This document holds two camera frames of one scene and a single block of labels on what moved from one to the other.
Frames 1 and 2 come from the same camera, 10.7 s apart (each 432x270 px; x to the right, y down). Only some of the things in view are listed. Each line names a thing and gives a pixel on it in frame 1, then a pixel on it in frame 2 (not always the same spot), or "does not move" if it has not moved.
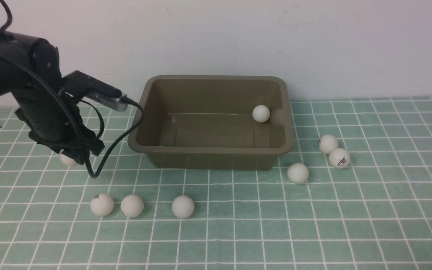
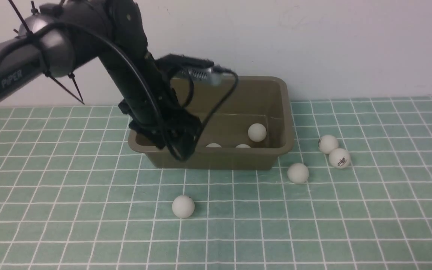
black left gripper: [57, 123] → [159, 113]
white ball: [327, 143] does not move
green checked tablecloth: [367, 184] does not move
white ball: [183, 206] does not move
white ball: [261, 113] → [257, 132]
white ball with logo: [339, 158] does not move
